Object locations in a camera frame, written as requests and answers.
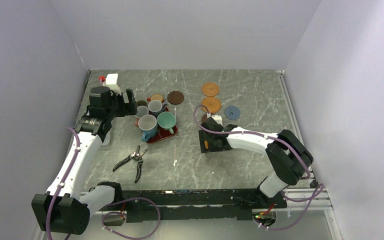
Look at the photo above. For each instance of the woven rattan coaster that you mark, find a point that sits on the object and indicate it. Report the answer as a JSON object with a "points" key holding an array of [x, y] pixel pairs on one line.
{"points": [[211, 104], [210, 89]]}

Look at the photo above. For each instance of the red tray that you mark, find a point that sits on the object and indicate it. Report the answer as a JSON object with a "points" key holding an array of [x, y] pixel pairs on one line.
{"points": [[162, 134]]}

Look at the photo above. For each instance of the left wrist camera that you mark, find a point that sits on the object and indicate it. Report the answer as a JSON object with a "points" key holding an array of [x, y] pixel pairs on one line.
{"points": [[110, 81]]}

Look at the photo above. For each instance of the orange red cup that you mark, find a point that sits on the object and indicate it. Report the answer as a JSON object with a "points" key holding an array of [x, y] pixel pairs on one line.
{"points": [[156, 97]]}

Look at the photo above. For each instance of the teal green cup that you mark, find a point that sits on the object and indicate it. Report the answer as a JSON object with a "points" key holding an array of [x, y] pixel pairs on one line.
{"points": [[167, 121]]}

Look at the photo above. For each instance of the black handled pliers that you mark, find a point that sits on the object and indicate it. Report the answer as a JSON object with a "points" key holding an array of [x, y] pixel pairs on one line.
{"points": [[137, 156]]}

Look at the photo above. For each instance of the grey olive cup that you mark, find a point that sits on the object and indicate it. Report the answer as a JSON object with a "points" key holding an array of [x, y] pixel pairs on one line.
{"points": [[142, 103]]}

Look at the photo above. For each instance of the orange black rubber coaster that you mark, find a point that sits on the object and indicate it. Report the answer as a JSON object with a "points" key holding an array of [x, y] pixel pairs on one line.
{"points": [[206, 145]]}

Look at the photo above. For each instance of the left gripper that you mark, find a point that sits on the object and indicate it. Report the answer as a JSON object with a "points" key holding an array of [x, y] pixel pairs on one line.
{"points": [[129, 108]]}

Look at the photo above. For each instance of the dark blue white mug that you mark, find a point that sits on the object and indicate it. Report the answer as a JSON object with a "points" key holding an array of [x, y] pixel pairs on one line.
{"points": [[156, 107]]}

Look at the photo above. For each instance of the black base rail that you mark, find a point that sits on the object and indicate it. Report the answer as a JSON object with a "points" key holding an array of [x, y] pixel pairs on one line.
{"points": [[180, 204]]}

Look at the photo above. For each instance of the dark wood coaster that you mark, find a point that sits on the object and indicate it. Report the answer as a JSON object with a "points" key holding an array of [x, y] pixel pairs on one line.
{"points": [[205, 117], [175, 97]]}

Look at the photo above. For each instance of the clear plastic screw box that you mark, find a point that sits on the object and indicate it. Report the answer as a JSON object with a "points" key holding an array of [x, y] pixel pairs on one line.
{"points": [[107, 137]]}

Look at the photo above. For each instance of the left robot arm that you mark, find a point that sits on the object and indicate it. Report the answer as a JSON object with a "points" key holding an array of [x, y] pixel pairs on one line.
{"points": [[62, 208]]}

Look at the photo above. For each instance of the blue rubber coaster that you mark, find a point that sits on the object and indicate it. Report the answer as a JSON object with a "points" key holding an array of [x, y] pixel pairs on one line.
{"points": [[232, 112]]}

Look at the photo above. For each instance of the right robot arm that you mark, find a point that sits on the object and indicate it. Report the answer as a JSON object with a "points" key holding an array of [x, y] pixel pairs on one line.
{"points": [[289, 158]]}

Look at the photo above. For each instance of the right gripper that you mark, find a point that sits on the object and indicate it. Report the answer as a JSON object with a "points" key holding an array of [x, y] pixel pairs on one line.
{"points": [[203, 136]]}

